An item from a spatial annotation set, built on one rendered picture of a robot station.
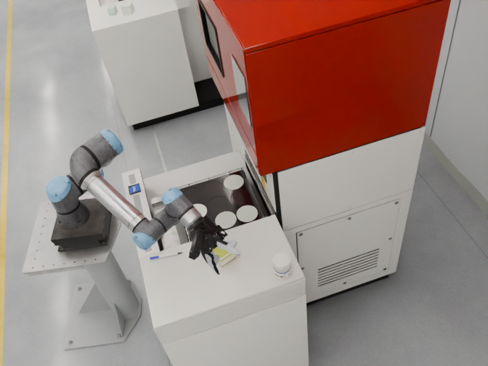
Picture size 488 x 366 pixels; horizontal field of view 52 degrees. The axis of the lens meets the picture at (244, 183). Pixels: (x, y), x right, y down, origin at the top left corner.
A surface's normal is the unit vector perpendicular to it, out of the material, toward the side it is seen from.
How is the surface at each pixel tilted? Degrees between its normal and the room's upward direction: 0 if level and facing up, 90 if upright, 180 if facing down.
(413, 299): 0
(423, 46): 90
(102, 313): 0
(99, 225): 2
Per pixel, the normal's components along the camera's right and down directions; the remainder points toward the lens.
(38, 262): -0.11, -0.67
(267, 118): 0.30, 0.68
